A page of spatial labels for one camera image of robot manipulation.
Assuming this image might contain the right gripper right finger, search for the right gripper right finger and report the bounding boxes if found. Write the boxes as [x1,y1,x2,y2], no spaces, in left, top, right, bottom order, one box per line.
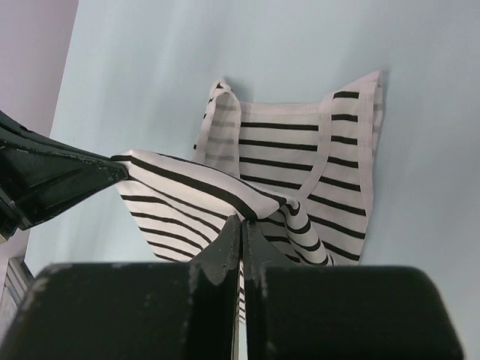
[241,222,464,359]

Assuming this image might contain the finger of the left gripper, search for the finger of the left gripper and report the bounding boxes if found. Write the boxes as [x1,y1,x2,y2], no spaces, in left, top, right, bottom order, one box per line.
[1,112,128,240]

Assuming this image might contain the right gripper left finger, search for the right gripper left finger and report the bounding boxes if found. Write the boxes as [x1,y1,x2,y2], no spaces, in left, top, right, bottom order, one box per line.
[1,216,241,359]

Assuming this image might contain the black white striped tank top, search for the black white striped tank top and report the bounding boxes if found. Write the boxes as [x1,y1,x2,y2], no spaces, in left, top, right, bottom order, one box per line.
[112,69,386,327]

